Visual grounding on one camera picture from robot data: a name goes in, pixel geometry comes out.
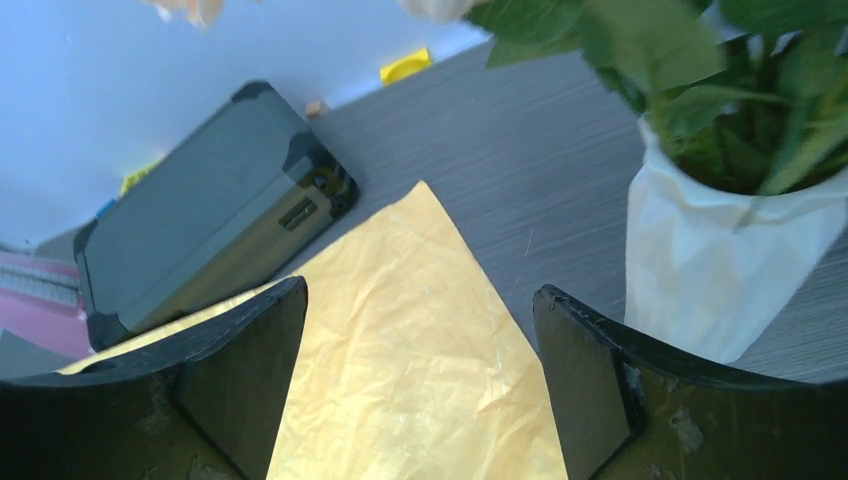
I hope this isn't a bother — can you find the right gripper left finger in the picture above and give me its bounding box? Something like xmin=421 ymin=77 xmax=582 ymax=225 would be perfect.
xmin=1 ymin=277 xmax=308 ymax=479

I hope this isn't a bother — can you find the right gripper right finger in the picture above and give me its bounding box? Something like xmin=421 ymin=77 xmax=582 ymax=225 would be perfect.
xmin=533 ymin=284 xmax=847 ymax=479

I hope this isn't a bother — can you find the orange flower bouquet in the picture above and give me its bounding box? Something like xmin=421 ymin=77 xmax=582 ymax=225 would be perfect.
xmin=56 ymin=180 xmax=571 ymax=480

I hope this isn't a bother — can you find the large peach rose stem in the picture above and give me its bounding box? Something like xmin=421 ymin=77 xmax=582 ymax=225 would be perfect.
xmin=400 ymin=1 xmax=726 ymax=94

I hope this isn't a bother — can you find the white ribbed vase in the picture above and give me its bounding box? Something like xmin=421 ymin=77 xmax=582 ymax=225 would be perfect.
xmin=624 ymin=120 xmax=847 ymax=364

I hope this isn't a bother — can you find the blue toy block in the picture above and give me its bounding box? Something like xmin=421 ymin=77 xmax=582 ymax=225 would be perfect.
xmin=95 ymin=198 xmax=118 ymax=219

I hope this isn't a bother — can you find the dark grey hard case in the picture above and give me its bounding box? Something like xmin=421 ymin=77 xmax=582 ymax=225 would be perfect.
xmin=73 ymin=81 xmax=358 ymax=351

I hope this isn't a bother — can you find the yellow toy block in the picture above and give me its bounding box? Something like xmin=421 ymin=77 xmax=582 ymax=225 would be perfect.
xmin=120 ymin=159 xmax=162 ymax=197

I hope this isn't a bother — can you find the small yellow toy piece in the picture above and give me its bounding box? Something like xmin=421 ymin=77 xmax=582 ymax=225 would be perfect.
xmin=379 ymin=48 xmax=433 ymax=86

